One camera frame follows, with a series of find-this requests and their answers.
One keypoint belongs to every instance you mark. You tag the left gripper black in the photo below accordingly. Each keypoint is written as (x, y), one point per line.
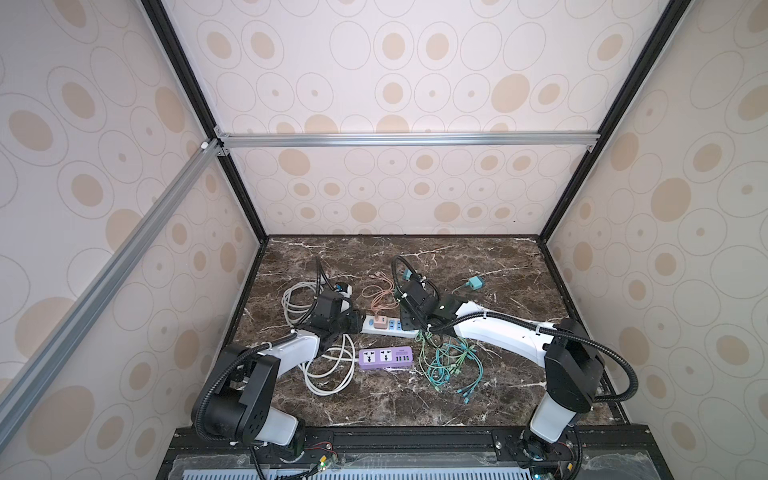
(354, 321)

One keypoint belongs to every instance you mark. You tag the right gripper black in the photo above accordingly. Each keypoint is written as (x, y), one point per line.
(404, 323)

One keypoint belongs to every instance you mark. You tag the white blue power strip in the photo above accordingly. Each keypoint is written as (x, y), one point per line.
(395, 329)

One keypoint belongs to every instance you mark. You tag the pink charger plug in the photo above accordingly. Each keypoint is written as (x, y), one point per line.
(381, 322)

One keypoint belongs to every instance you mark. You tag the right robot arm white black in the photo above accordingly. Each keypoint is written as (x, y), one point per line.
(573, 363)

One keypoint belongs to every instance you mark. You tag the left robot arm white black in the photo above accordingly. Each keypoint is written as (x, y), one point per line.
(235, 402)

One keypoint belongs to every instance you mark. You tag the purple power strip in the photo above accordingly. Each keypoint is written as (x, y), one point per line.
(386, 358)

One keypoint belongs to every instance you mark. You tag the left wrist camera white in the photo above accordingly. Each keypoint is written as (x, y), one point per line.
(345, 291)

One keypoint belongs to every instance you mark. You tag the silver aluminium rail back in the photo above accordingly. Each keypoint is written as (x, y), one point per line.
(440, 139)

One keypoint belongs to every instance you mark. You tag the silver aluminium rail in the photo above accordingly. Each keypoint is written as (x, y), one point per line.
(440, 139)
(39, 372)

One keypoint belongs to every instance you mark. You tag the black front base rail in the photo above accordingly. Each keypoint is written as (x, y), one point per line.
(583, 452)

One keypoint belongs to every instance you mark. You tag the silver aluminium rail left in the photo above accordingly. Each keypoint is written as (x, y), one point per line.
(39, 372)

